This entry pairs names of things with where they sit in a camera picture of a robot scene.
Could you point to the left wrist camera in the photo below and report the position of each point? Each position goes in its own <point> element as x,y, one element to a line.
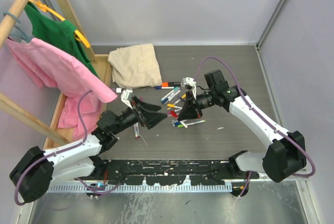
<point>126,95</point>

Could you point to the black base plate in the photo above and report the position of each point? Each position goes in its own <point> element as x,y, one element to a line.
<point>166,172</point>

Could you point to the yellow hanger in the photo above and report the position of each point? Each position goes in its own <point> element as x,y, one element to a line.
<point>78,35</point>

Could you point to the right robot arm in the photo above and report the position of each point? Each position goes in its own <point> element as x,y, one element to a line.
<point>285,150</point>

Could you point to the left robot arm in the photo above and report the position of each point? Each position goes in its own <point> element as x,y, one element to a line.
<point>39,169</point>

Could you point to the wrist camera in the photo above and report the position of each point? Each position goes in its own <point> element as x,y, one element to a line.
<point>190,84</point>
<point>126,95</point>

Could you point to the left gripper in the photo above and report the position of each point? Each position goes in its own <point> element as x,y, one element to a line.
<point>148,116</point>

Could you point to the beige folded cloth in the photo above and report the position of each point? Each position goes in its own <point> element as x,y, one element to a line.
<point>135,66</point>

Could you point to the green shirt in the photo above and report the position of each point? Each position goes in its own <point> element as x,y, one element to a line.
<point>58,34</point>

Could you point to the lilac pen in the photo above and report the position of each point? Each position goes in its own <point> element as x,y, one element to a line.
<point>173,114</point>

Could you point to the pink shirt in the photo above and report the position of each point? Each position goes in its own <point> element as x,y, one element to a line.
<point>47,65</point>

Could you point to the grey cable duct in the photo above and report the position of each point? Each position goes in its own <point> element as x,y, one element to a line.
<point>186,187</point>

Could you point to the orange black highlighter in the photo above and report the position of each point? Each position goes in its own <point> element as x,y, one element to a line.
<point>171,84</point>

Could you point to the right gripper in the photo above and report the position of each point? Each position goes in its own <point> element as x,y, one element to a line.
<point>189,111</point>

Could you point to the magenta end rainbow pen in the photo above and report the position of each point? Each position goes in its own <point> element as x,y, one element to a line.
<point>137,131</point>

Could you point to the wooden clothes rack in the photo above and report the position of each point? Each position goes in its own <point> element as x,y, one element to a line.
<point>9,106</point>

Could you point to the dark blue cap marker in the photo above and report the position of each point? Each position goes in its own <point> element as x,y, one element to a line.
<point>171,95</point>

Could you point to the teal cap white marker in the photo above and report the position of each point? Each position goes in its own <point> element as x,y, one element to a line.
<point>171,92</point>

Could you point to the grey hanger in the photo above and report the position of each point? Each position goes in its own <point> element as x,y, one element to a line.
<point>22,34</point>

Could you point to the green cap rainbow pen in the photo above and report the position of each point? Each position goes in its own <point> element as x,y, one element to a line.
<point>196,122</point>

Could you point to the grey cap white marker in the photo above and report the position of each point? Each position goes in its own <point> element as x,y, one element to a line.
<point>172,96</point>

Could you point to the yellow end rainbow pen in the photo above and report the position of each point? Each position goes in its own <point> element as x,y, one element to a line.
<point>172,106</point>

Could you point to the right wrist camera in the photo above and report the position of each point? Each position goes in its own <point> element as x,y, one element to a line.
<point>190,84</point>

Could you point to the blue end white marker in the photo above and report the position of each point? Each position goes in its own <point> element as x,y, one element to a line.
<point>182,125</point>

